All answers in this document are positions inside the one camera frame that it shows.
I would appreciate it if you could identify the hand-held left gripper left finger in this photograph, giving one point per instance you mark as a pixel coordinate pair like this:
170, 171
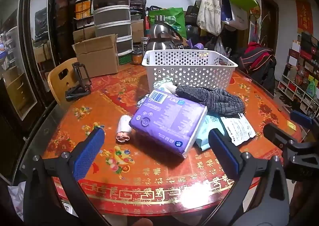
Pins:
88, 152

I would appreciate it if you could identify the white perforated plastic basket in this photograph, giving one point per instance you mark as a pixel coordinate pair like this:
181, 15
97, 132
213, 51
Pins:
189, 73

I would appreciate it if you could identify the wooden chair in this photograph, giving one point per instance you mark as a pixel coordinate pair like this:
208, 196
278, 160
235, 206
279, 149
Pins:
58, 81

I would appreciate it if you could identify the dark glass bottle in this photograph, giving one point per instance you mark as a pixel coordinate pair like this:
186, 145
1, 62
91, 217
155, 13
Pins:
145, 45

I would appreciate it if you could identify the black folding phone stand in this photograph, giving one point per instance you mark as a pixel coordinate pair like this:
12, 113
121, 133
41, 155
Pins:
79, 86

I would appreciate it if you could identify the beige canvas tote bag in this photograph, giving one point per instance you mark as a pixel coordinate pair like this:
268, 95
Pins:
209, 9

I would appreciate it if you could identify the green shopping bag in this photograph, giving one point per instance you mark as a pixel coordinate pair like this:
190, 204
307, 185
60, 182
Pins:
174, 20

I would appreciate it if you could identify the red and black jacket pile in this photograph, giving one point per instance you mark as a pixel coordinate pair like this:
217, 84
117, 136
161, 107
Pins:
259, 61

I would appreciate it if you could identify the brown cardboard box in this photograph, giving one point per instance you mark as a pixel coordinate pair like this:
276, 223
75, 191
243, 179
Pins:
83, 33
137, 31

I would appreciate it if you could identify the open cardboard box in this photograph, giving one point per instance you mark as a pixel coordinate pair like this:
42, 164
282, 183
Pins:
97, 58

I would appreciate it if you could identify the grey stacked storage drawers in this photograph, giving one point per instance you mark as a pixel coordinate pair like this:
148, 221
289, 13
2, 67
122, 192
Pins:
112, 13

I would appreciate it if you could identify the red floral tablecloth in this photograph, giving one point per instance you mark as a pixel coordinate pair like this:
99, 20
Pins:
149, 178

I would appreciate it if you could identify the purple bag roll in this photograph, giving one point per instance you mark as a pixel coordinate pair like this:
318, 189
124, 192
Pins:
198, 46

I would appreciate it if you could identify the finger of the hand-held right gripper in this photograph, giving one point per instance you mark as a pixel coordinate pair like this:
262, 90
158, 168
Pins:
276, 137
300, 117

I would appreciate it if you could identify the white socks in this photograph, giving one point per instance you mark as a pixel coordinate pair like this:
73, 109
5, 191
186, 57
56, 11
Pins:
123, 126

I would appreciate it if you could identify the dark grey knit socks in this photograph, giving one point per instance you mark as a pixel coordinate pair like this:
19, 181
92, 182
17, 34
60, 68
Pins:
214, 101

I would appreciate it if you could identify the dark wooden door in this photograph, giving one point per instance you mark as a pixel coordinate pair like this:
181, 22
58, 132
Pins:
269, 21

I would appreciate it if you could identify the white and blue bag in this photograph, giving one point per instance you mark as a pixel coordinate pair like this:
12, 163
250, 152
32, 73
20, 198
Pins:
236, 17

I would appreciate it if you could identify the white plastic bag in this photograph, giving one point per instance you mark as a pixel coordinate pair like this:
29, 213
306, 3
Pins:
16, 198

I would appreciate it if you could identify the stainless steel kettle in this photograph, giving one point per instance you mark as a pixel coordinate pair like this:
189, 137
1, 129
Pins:
162, 38

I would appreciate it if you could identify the white and teal sock bundle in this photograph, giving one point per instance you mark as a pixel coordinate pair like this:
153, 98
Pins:
165, 87

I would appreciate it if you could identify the purple tissue pack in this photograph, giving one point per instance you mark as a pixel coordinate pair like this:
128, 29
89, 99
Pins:
164, 123

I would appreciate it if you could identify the glass jar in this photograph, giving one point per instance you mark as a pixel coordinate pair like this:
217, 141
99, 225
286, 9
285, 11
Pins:
137, 57

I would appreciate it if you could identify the clear plastic bag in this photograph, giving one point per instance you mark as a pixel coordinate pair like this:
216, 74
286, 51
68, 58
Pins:
220, 47

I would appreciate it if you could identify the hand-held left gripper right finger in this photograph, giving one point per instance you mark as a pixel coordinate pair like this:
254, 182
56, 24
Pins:
223, 151

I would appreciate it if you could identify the red wall scroll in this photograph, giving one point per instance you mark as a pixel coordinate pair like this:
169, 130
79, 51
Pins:
304, 16

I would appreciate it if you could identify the white shelf with boxes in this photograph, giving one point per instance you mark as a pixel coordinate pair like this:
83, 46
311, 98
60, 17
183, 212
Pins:
304, 73

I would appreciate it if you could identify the orange labelled box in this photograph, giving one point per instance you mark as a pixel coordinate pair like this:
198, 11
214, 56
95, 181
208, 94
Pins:
83, 9

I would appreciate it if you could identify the green plastic crate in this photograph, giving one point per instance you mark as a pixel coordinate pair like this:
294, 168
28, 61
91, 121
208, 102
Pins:
125, 60

